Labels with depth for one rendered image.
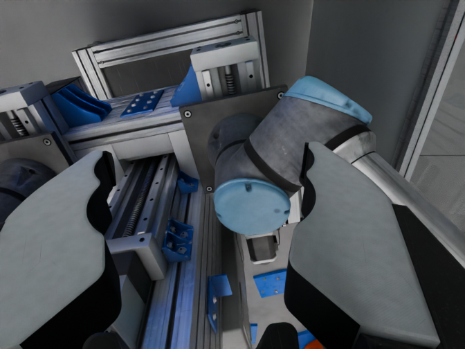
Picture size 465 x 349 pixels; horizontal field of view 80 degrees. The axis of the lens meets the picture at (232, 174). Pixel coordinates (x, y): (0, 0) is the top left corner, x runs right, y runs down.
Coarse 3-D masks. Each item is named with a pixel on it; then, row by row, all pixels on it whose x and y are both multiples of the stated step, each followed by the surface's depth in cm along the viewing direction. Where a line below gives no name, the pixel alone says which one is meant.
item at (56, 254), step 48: (48, 192) 9; (96, 192) 9; (0, 240) 7; (48, 240) 7; (96, 240) 7; (0, 288) 6; (48, 288) 6; (96, 288) 6; (0, 336) 5; (48, 336) 5
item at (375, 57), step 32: (320, 0) 122; (352, 0) 93; (384, 0) 76; (416, 0) 63; (320, 32) 124; (352, 32) 94; (384, 32) 76; (416, 32) 64; (320, 64) 126; (352, 64) 95; (384, 64) 77; (416, 64) 64; (352, 96) 96; (384, 96) 77; (384, 128) 78
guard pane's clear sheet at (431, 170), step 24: (456, 48) 55; (456, 72) 55; (456, 96) 55; (432, 120) 62; (456, 120) 55; (432, 144) 62; (456, 144) 56; (408, 168) 70; (432, 168) 62; (456, 168) 56; (432, 192) 62; (456, 192) 56; (456, 216) 56
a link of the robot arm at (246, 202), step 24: (240, 144) 50; (216, 168) 50; (240, 168) 42; (264, 168) 40; (216, 192) 44; (240, 192) 39; (264, 192) 39; (288, 192) 42; (240, 216) 43; (264, 216) 42; (288, 216) 42
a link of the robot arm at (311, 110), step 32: (288, 96) 39; (320, 96) 35; (256, 128) 43; (288, 128) 37; (320, 128) 35; (352, 128) 34; (288, 160) 38; (352, 160) 34; (384, 160) 35; (384, 192) 32; (416, 192) 32; (448, 224) 30
